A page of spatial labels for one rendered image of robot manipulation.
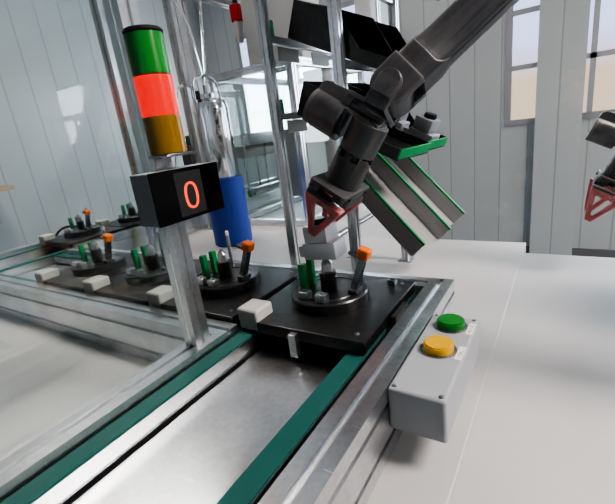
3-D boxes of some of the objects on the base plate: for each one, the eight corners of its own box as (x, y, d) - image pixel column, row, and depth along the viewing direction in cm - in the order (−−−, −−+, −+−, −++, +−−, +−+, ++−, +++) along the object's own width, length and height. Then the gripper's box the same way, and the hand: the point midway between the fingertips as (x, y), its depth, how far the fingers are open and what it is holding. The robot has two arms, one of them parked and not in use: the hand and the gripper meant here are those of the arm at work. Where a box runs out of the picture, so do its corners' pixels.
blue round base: (260, 237, 168) (250, 173, 160) (236, 248, 156) (223, 179, 148) (233, 236, 177) (221, 175, 169) (207, 246, 164) (194, 181, 156)
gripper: (362, 167, 56) (319, 251, 64) (387, 158, 64) (346, 233, 72) (323, 143, 58) (287, 227, 66) (352, 137, 66) (316, 213, 74)
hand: (319, 227), depth 69 cm, fingers closed on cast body, 4 cm apart
